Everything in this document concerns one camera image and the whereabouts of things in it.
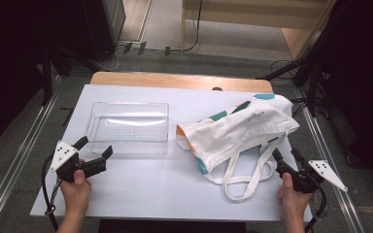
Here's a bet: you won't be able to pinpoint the white floor cable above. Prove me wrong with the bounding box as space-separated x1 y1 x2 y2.
98 45 125 72

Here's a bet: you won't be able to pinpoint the black floor cables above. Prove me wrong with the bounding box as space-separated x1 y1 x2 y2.
268 58 324 118

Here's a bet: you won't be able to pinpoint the dark curtain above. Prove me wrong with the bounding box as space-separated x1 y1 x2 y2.
0 0 90 154
317 0 373 193

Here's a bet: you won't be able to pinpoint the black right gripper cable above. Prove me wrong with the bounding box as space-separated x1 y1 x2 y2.
304 183 327 233

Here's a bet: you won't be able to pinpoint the person's right hand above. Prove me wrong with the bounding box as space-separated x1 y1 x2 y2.
277 173 315 215

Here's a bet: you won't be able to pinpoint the black hanging cable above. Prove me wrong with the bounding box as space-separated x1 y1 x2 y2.
169 0 204 53

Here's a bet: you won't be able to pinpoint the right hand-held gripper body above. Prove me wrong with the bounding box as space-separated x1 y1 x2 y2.
275 159 349 194

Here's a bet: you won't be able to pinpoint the light wooden table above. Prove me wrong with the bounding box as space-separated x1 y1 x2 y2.
89 71 275 94

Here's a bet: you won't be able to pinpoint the light wooden frame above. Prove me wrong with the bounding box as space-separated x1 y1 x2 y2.
180 0 338 61

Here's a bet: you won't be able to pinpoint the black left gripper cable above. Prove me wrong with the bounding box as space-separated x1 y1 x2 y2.
41 153 60 233

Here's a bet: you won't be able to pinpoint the metal floor rail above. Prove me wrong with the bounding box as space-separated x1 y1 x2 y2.
0 76 62 233
293 86 367 233

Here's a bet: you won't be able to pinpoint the person's left hand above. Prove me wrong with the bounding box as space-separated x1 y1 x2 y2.
59 158 92 215

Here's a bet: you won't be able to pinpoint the black metal stand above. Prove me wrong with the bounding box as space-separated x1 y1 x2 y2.
40 45 74 107

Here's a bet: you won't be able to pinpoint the black tripod stand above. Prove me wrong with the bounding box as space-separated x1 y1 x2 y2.
255 48 324 118

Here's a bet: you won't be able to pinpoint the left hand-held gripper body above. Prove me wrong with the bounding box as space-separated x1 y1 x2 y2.
48 140 109 183

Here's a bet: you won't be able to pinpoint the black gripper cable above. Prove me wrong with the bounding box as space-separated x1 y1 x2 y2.
41 153 60 233
304 183 327 233

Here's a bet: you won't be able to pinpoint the black cabinet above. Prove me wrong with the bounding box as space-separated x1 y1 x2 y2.
82 0 126 62

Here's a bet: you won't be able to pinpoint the white patterned tote bag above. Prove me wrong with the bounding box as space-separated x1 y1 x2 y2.
175 92 300 202

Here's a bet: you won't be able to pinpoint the clear plastic container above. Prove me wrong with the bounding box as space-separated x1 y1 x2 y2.
83 101 170 155

